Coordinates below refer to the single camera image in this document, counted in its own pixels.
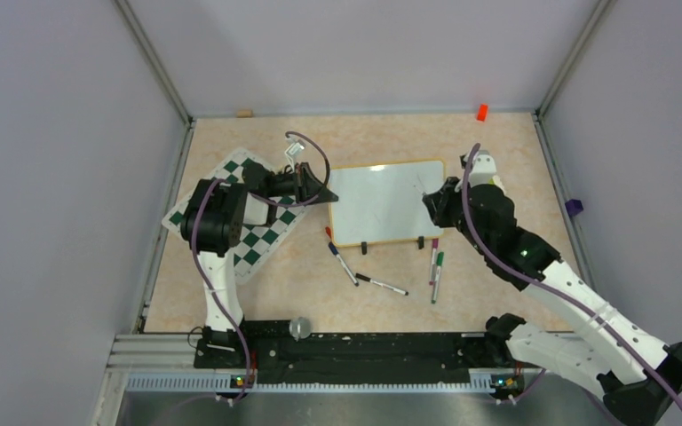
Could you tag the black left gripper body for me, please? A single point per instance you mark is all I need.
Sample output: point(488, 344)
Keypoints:
point(285, 184)

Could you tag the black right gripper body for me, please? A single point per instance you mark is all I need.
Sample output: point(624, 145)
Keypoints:
point(450, 210)

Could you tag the yellow framed whiteboard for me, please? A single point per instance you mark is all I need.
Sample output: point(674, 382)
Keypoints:
point(381, 203)

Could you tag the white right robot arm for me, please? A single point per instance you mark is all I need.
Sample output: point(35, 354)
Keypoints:
point(634, 375)

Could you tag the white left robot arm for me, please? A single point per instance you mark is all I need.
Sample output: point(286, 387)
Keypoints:
point(229, 226)

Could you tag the blue whiteboard marker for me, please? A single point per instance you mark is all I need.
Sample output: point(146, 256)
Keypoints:
point(344, 265)

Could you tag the purple whiteboard marker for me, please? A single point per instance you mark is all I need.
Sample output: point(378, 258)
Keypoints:
point(433, 261)

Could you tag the green whiteboard marker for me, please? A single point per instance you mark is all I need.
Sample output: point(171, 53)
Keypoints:
point(436, 281)

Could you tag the black whiteboard marker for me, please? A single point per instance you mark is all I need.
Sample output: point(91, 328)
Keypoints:
point(381, 284)

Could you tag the purple toy block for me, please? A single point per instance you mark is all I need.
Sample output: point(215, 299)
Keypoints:
point(574, 207)

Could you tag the orange toy block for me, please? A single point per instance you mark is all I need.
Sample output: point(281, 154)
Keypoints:
point(482, 113)

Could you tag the silver round knob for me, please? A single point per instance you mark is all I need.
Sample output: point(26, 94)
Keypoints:
point(300, 328)

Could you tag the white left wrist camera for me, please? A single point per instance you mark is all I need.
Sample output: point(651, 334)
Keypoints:
point(295, 148)

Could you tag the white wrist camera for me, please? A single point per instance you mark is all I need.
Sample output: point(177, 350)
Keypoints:
point(484, 170)
point(295, 148)

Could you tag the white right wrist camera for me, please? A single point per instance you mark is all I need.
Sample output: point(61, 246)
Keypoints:
point(484, 170)

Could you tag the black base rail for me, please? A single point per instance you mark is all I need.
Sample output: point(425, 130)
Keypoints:
point(267, 348)

